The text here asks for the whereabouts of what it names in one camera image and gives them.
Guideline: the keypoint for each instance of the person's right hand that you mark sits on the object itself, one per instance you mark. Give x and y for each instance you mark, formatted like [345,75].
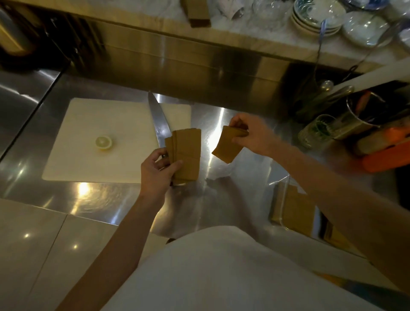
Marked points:
[259,137]

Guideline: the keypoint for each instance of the person's left hand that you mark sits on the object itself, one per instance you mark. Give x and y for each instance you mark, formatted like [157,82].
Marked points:
[153,179]

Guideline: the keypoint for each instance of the person's left thumb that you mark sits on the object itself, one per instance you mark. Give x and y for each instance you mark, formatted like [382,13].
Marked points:
[175,168]

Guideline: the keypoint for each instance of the person's right thumb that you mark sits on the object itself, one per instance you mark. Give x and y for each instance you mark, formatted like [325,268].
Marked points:
[239,139]

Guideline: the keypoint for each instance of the single brown paper napkin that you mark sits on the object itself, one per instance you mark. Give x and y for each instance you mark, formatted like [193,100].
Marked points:
[225,147]

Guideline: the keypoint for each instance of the bunch of brown paper napkins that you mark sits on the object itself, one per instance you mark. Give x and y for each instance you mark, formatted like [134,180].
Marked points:
[187,150]

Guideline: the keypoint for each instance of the person's left forearm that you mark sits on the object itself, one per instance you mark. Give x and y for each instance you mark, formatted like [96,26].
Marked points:
[112,256]

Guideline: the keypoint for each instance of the person's right forearm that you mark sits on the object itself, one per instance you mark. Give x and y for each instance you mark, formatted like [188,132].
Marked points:
[346,205]

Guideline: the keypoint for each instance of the large kitchen knife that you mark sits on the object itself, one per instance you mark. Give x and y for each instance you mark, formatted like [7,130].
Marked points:
[158,118]

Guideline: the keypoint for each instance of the white cutting board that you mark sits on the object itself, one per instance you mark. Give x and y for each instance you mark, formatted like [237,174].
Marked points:
[121,128]

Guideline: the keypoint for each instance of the glass jar with herbs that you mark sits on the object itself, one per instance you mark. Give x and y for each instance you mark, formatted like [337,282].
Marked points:
[315,133]

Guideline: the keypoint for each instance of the lemon half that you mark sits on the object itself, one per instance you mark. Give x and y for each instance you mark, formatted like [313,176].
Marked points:
[103,143]

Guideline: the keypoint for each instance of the clear box of brown napkins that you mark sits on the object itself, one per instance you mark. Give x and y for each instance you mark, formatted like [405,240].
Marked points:
[296,210]

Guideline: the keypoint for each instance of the metal spoon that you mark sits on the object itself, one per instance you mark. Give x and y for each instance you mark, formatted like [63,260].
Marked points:
[336,93]

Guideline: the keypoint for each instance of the person's white shirt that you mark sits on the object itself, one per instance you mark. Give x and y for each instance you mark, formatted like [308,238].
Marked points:
[230,272]

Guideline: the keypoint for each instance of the steel utensil container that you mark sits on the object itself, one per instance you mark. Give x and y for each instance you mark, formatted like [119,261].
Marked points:
[358,123]

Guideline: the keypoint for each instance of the clear glass bowl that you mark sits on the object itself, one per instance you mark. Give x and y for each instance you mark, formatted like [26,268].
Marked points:
[271,14]

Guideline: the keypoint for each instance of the stack of brown napkins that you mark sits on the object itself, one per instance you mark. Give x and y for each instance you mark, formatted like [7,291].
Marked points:
[196,12]

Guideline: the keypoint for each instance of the stack of white plates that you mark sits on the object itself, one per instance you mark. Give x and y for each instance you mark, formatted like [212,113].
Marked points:
[315,16]

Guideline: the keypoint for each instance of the orange plastic container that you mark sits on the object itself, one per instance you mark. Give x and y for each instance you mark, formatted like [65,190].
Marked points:
[389,157]

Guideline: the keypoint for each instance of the white patterned bowl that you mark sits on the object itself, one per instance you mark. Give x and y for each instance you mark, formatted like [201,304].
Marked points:
[365,30]

